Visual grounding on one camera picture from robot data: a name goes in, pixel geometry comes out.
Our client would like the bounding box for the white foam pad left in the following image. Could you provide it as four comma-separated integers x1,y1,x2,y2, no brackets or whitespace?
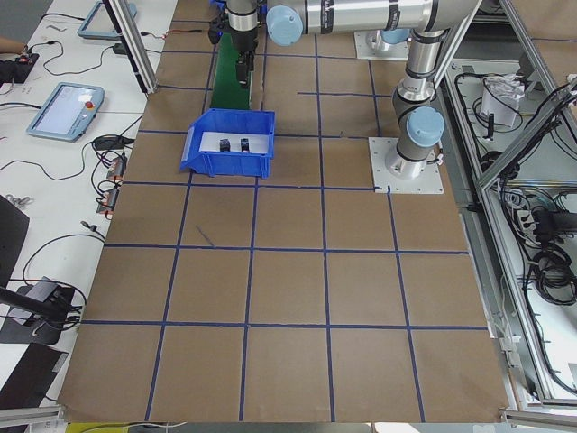
199,132,270,154

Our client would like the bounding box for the near teach pendant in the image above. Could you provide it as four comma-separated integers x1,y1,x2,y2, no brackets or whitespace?
26,82,105,142

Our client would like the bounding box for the yellow push button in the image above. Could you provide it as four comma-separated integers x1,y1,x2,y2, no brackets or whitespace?
240,138,250,152

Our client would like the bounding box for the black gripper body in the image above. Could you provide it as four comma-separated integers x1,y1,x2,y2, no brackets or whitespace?
235,50,254,87

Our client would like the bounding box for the left blue bin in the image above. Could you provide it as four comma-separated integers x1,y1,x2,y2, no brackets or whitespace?
179,108,275,179

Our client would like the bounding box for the green conveyor belt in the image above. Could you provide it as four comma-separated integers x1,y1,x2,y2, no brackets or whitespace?
210,33,251,110

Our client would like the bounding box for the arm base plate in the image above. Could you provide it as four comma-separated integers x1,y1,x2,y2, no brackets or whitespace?
369,137,444,195
354,31,408,61

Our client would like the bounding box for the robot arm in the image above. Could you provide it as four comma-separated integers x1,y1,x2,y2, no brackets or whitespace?
225,0,259,88
266,1,447,115

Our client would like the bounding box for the black power adapter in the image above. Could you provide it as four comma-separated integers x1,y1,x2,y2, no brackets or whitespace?
113,43,127,55

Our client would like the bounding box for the teach pendant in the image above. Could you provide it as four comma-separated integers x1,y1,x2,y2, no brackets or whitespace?
26,82,105,142
77,1,120,41

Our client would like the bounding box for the red push button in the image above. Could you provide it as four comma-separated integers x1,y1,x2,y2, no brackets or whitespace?
219,139,231,152

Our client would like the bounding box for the aluminium frame post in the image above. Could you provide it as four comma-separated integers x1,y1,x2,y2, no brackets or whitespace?
103,0,158,95

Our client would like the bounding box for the far teach pendant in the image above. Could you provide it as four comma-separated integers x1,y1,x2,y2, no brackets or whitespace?
77,1,120,41

